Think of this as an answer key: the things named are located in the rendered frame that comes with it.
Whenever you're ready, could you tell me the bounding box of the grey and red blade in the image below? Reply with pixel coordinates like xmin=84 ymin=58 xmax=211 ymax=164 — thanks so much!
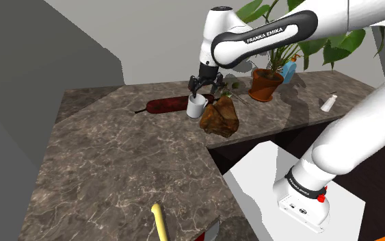
xmin=193 ymin=219 xmax=221 ymax=241

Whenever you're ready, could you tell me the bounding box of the blue spray bottle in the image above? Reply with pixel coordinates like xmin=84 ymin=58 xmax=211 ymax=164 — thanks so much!
xmin=280 ymin=54 xmax=302 ymax=85

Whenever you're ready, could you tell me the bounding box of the white tube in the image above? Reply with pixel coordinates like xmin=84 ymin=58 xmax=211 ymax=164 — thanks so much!
xmin=319 ymin=91 xmax=339 ymax=113

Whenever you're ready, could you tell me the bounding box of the brown rough lump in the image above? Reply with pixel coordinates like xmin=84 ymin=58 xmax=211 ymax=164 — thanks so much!
xmin=199 ymin=95 xmax=240 ymax=139

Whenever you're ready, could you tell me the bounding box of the green plant in terracotta pot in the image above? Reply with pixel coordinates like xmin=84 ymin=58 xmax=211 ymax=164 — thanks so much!
xmin=235 ymin=0 xmax=385 ymax=103

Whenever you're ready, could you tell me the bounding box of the dark red sausage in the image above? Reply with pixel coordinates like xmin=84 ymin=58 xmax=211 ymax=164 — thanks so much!
xmin=133 ymin=94 xmax=217 ymax=115

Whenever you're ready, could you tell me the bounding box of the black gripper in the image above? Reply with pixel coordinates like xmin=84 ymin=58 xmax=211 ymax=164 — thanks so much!
xmin=187 ymin=62 xmax=225 ymax=99

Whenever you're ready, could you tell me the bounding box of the pale yellow handle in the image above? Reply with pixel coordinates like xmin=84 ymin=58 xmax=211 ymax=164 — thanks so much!
xmin=150 ymin=202 xmax=170 ymax=241

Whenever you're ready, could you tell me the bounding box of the green leafy twig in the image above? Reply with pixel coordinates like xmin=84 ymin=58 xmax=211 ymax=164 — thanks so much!
xmin=219 ymin=81 xmax=250 ymax=107

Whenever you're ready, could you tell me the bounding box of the white mug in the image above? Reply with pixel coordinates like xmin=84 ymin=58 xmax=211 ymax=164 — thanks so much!
xmin=186 ymin=93 xmax=210 ymax=120

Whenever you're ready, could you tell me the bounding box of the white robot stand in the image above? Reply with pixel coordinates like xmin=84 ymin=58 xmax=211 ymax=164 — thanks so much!
xmin=223 ymin=140 xmax=367 ymax=241

